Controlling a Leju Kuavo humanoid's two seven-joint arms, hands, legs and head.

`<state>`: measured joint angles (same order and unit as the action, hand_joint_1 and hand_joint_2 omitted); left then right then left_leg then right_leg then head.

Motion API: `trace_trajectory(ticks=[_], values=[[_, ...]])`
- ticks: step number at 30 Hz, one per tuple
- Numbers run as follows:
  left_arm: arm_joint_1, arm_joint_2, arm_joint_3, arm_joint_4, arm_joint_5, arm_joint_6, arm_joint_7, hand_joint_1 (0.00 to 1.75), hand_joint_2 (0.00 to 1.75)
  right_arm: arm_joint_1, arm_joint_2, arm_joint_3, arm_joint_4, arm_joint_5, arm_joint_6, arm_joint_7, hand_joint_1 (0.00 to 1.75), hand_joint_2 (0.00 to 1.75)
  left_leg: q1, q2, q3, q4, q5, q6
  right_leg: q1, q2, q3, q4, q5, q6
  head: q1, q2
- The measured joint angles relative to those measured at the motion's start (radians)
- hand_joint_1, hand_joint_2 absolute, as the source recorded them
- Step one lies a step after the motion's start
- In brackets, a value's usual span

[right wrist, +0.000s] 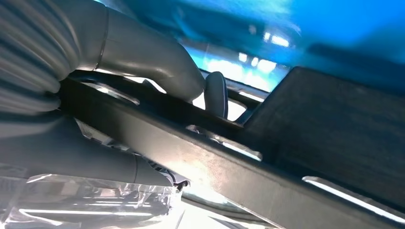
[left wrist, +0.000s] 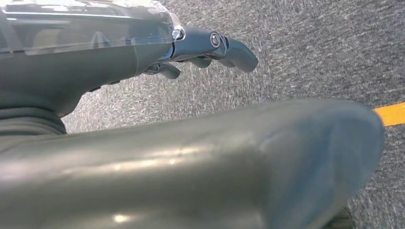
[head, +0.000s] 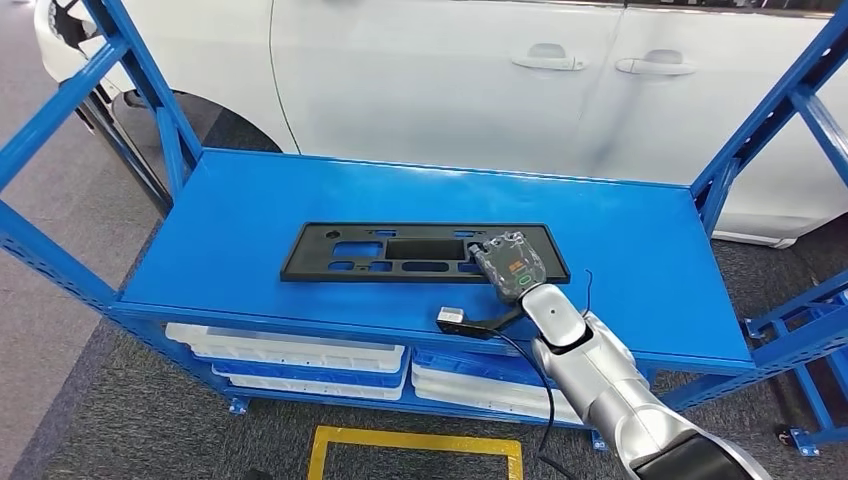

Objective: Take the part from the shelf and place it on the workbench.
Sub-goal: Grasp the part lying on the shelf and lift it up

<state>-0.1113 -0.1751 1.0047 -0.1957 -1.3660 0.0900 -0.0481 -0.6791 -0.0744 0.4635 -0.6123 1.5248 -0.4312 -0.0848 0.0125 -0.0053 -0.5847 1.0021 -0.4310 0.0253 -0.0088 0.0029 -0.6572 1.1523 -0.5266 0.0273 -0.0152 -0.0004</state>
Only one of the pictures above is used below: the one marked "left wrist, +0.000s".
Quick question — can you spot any yellow floor tape square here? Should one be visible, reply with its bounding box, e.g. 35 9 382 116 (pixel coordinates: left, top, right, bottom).
373 101 405 127

